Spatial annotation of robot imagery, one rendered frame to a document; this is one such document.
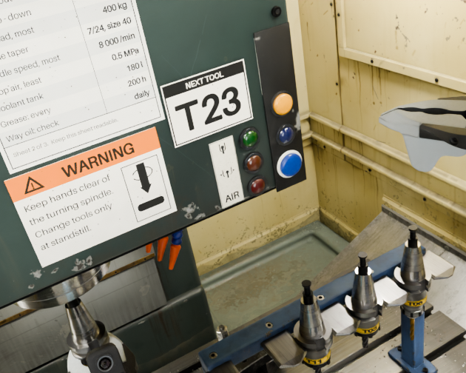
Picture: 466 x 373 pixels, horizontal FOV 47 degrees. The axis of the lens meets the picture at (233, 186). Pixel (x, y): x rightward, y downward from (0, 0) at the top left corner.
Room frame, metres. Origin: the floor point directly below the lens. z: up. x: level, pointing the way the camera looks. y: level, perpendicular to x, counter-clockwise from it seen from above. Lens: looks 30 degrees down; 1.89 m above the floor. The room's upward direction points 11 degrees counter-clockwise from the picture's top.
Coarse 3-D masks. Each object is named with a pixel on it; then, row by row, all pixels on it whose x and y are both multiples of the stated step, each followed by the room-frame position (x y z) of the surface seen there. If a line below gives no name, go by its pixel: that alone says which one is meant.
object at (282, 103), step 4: (280, 96) 0.57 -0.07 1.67; (284, 96) 0.57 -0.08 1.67; (288, 96) 0.57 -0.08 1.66; (276, 100) 0.57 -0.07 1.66; (280, 100) 0.57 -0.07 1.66; (284, 100) 0.57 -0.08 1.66; (288, 100) 0.57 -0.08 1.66; (276, 104) 0.57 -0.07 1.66; (280, 104) 0.57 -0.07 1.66; (284, 104) 0.57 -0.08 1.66; (288, 104) 0.57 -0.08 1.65; (276, 108) 0.57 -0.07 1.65; (280, 108) 0.57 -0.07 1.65; (284, 108) 0.57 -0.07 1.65; (288, 108) 0.57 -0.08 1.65; (276, 112) 0.57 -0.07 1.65; (280, 112) 0.57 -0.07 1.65; (284, 112) 0.57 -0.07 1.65
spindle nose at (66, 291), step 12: (108, 264) 0.64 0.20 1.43; (84, 276) 0.59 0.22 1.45; (96, 276) 0.61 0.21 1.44; (60, 288) 0.58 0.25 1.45; (72, 288) 0.58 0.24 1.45; (84, 288) 0.59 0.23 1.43; (24, 300) 0.58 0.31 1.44; (36, 300) 0.57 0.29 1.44; (48, 300) 0.57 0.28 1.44; (60, 300) 0.58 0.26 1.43
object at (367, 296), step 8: (368, 272) 0.67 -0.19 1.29; (360, 280) 0.67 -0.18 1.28; (368, 280) 0.67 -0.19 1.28; (352, 288) 0.69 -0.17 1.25; (360, 288) 0.67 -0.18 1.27; (368, 288) 0.66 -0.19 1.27; (352, 296) 0.68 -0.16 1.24; (360, 296) 0.66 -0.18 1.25; (368, 296) 0.66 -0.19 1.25; (352, 304) 0.68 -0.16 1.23; (360, 304) 0.66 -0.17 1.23; (368, 304) 0.66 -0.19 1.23
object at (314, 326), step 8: (304, 304) 0.63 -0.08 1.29; (312, 304) 0.62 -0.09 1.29; (304, 312) 0.63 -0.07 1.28; (312, 312) 0.62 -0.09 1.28; (320, 312) 0.63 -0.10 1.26; (304, 320) 0.62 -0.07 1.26; (312, 320) 0.62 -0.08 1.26; (320, 320) 0.62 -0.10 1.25; (304, 328) 0.62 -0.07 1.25; (312, 328) 0.62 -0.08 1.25; (320, 328) 0.62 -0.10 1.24; (304, 336) 0.62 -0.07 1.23; (312, 336) 0.62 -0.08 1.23; (320, 336) 0.62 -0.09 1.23
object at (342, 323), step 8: (336, 304) 0.69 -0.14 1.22; (328, 312) 0.68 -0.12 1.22; (336, 312) 0.67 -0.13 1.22; (344, 312) 0.67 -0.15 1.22; (328, 320) 0.66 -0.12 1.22; (336, 320) 0.65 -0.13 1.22; (344, 320) 0.65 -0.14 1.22; (352, 320) 0.65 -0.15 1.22; (360, 320) 0.65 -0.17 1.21; (336, 328) 0.64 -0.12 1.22; (344, 328) 0.63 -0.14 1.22; (352, 328) 0.63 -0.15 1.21; (336, 336) 0.63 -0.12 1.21
